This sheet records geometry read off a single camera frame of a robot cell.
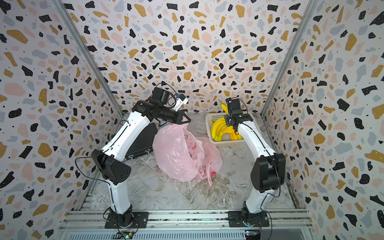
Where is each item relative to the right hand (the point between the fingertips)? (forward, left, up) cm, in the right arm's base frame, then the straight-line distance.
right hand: (235, 116), depth 89 cm
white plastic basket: (0, +2, -23) cm, 23 cm away
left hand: (-12, +24, +9) cm, 28 cm away
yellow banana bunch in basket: (+4, +8, -15) cm, 18 cm away
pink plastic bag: (-25, +29, -6) cm, 38 cm away
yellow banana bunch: (0, +7, +7) cm, 10 cm away
